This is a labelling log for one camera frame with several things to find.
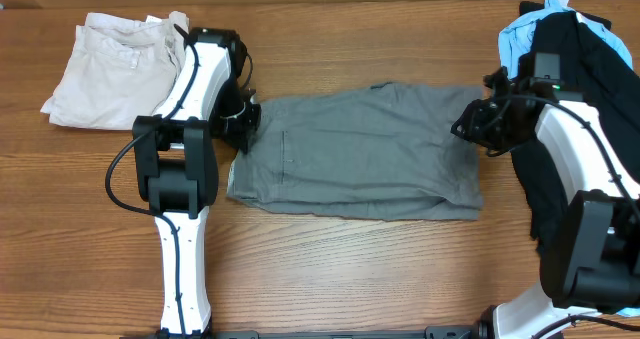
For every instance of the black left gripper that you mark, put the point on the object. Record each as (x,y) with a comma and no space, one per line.
(227,131)

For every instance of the grey shorts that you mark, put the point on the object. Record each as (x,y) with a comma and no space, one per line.
(384,152)

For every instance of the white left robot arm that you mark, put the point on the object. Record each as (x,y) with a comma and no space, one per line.
(177,170)

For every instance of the black garment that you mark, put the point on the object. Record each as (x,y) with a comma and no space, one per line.
(600,79)

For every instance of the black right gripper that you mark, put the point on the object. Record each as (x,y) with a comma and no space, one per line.
(472,128)

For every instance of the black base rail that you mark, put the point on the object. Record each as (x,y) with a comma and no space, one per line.
(345,334)

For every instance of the beige folded shorts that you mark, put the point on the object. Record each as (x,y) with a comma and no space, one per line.
(118,69)

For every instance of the light blue garment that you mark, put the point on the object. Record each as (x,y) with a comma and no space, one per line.
(515,44)

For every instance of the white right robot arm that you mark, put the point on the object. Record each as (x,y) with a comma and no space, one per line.
(591,268)

